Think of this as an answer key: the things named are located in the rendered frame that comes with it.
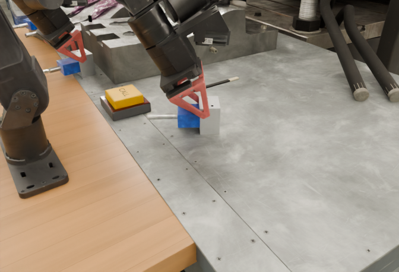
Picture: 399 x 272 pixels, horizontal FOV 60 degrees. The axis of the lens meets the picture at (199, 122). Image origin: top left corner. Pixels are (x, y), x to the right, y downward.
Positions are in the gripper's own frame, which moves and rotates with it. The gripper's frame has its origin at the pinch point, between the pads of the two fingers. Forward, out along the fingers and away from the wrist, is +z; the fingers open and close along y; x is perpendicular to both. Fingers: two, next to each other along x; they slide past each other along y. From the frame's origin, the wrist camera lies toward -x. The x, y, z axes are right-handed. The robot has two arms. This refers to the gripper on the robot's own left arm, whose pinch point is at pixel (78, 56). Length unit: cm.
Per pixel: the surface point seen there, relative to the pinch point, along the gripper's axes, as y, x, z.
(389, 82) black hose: -54, -40, 25
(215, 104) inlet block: -41.8, -7.6, 3.5
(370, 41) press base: -19, -90, 66
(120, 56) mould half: -11.8, -5.7, 1.1
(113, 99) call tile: -25.3, 3.5, -0.7
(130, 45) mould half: -12.2, -9.2, 0.5
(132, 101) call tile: -26.7, 1.0, 1.6
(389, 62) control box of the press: -36, -75, 57
